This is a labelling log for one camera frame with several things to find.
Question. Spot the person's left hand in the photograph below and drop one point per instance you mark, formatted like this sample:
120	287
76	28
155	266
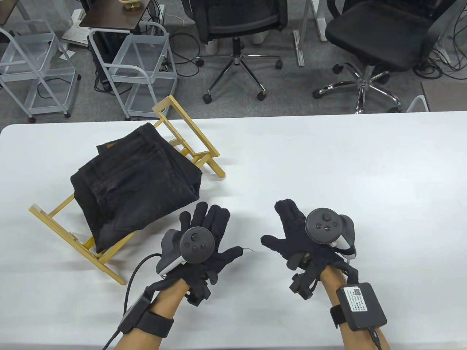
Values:
215	226

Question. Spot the white flat boxes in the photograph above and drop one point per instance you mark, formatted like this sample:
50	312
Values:
76	34

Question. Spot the black trousers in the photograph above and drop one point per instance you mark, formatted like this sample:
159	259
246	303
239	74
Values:
138	182

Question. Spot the black computer tower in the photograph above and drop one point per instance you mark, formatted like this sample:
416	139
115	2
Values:
100	58

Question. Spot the wooden book rack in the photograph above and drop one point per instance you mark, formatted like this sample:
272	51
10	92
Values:
54	227

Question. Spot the white rounded frame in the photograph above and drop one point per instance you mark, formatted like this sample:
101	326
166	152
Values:
417	104

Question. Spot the person's right hand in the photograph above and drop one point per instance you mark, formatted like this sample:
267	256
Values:
292	248

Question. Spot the person's left forearm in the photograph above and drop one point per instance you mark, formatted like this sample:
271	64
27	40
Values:
146	337

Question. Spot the white desk leg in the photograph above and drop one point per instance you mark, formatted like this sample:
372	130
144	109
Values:
318	18

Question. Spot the grey black hand controller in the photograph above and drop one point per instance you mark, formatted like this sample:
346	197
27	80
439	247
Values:
197	245
323	224

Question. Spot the black wide office chair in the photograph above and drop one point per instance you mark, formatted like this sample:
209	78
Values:
375	32

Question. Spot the dark brown side table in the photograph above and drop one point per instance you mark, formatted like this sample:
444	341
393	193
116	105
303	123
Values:
109	16

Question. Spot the brown tabletop edge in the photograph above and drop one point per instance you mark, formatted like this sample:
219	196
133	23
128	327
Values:
5	11

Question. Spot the black mesh office chair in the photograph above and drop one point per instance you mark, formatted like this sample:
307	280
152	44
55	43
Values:
237	18

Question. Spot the grey metal mesh cart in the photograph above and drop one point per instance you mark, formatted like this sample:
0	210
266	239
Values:
146	94
54	91

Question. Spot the black labelled wrist box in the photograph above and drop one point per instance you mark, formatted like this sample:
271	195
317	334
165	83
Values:
361	306

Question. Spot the light wooden basket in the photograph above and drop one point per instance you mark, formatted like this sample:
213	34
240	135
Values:
131	3

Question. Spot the person's right forearm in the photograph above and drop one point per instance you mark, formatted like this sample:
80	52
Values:
332	291

